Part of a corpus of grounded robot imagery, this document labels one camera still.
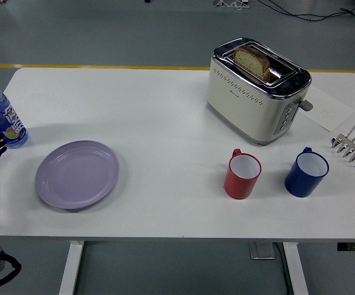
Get purple plate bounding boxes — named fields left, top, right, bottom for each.
left=34, top=140, right=120, bottom=211

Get white table leg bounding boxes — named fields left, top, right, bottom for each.
left=282, top=242, right=309, bottom=295
left=58, top=240, right=85, bottom=295

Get red mug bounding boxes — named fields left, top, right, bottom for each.
left=223, top=148, right=263, bottom=200

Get cream chrome toaster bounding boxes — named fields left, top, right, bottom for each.
left=205, top=37, right=314, bottom=146

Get grey box under table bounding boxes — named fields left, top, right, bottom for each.
left=249, top=242, right=276, bottom=261

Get brown bread slice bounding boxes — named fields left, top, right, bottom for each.
left=233, top=45, right=271, bottom=81

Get blue mug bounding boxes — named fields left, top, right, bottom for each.
left=284, top=146, right=330, bottom=198

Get white paper sheet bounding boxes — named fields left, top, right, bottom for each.
left=300, top=85, right=355, bottom=133

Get black cable under table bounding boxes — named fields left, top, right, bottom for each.
left=272, top=242, right=295, bottom=295

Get white floor cables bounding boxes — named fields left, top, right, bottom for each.
left=213, top=0, right=252, bottom=9

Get black floor cable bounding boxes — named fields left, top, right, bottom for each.
left=258, top=0, right=355, bottom=23

